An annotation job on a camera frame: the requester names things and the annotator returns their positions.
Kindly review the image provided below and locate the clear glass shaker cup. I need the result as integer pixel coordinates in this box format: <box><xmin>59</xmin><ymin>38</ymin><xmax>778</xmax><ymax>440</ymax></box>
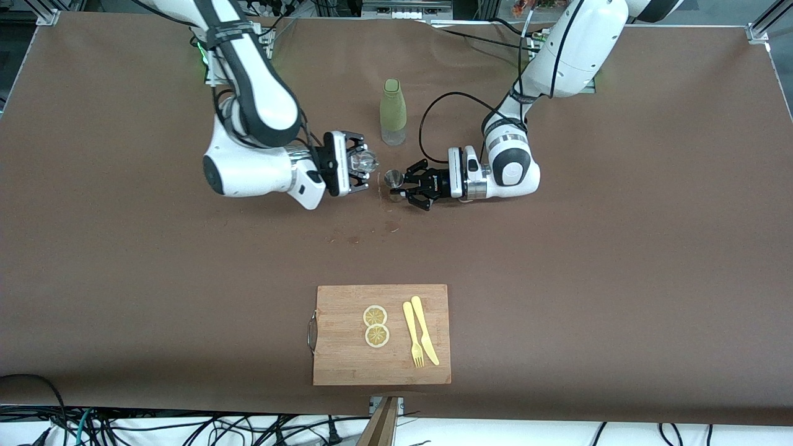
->
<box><xmin>350</xmin><ymin>149</ymin><xmax>379</xmax><ymax>177</ymax></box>

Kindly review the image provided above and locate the steel jigger measuring cup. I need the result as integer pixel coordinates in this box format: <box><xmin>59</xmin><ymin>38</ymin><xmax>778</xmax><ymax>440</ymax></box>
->
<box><xmin>383</xmin><ymin>168</ymin><xmax>405</xmax><ymax>202</ymax></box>

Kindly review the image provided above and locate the green sleeved glass bottle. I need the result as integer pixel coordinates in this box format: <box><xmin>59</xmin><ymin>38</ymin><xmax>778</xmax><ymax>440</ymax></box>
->
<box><xmin>379</xmin><ymin>78</ymin><xmax>408</xmax><ymax>147</ymax></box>

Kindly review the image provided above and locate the yellow plastic knife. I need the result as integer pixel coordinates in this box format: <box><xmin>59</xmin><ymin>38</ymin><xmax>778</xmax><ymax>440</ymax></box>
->
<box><xmin>411</xmin><ymin>295</ymin><xmax>440</xmax><ymax>366</ymax></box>

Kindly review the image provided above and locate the yellow plastic fork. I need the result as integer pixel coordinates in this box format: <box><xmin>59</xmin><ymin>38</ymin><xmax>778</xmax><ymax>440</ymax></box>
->
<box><xmin>403</xmin><ymin>301</ymin><xmax>425</xmax><ymax>368</ymax></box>

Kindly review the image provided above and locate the grey power strip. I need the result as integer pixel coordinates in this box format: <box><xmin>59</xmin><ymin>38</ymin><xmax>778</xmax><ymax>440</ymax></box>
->
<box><xmin>361</xmin><ymin>0</ymin><xmax>454</xmax><ymax>20</ymax></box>

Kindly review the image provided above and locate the brown table cover sheet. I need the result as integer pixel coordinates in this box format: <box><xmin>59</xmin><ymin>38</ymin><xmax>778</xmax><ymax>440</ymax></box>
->
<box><xmin>0</xmin><ymin>11</ymin><xmax>793</xmax><ymax>427</ymax></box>

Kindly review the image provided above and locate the wooden cutting board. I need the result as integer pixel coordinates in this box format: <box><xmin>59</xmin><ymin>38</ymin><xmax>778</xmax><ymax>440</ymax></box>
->
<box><xmin>307</xmin><ymin>284</ymin><xmax>452</xmax><ymax>386</ymax></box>

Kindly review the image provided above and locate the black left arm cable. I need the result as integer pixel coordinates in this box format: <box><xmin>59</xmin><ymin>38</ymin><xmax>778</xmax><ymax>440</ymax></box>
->
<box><xmin>419</xmin><ymin>0</ymin><xmax>586</xmax><ymax>167</ymax></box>

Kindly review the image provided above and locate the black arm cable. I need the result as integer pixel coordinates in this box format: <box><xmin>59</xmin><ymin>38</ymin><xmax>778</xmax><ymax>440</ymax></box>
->
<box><xmin>211</xmin><ymin>37</ymin><xmax>326</xmax><ymax>162</ymax></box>
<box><xmin>419</xmin><ymin>0</ymin><xmax>586</xmax><ymax>167</ymax></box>

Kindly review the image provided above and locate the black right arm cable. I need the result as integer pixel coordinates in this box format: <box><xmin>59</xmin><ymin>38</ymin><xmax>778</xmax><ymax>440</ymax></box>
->
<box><xmin>211</xmin><ymin>37</ymin><xmax>326</xmax><ymax>162</ymax></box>

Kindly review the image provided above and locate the black cable on table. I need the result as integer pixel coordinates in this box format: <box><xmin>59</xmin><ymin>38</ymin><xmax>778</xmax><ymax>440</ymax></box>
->
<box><xmin>427</xmin><ymin>17</ymin><xmax>533</xmax><ymax>56</ymax></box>

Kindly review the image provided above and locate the wooden post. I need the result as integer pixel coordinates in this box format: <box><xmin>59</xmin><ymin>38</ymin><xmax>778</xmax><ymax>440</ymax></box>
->
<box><xmin>358</xmin><ymin>396</ymin><xmax>400</xmax><ymax>446</ymax></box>

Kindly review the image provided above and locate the aluminium frame post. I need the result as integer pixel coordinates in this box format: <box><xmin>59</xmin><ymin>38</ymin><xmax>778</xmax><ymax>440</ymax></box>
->
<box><xmin>25</xmin><ymin>0</ymin><xmax>61</xmax><ymax>27</ymax></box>
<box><xmin>747</xmin><ymin>0</ymin><xmax>793</xmax><ymax>44</ymax></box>

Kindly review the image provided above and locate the green floor cable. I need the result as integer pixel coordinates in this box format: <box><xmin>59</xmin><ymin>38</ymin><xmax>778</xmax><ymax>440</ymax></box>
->
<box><xmin>74</xmin><ymin>408</ymin><xmax>94</xmax><ymax>446</ymax></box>

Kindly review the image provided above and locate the black floor cable loop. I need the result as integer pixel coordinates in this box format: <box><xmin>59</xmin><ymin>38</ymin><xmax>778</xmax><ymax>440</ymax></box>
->
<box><xmin>0</xmin><ymin>373</ymin><xmax>70</xmax><ymax>446</ymax></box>

